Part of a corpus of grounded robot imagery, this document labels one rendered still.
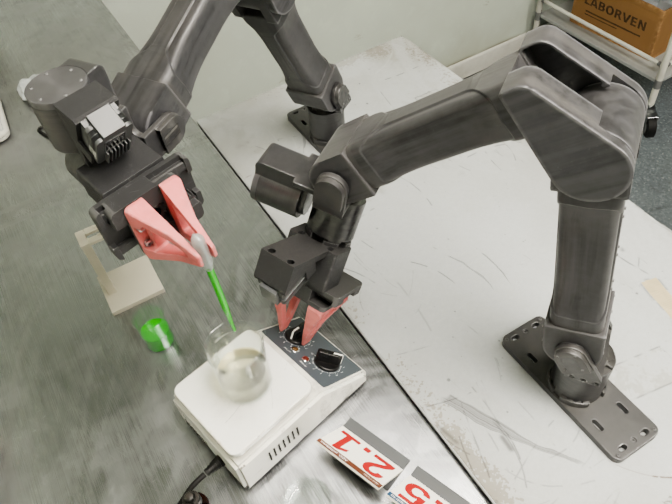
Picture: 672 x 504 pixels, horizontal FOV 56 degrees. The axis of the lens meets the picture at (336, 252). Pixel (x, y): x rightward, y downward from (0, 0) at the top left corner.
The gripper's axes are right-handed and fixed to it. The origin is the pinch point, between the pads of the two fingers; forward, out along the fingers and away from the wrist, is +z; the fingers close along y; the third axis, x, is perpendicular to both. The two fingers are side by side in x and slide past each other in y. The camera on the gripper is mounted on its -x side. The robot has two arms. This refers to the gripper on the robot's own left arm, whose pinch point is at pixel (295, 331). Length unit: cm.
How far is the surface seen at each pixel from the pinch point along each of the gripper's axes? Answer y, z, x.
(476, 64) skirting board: -55, -13, 216
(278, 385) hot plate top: 3.8, 1.7, -8.4
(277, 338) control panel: -1.4, 1.4, -1.5
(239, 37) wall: -102, -5, 112
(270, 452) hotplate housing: 6.9, 7.8, -11.4
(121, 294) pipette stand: -28.0, 10.6, -1.1
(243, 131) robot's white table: -38, -8, 33
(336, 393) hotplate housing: 8.8, 2.7, -2.6
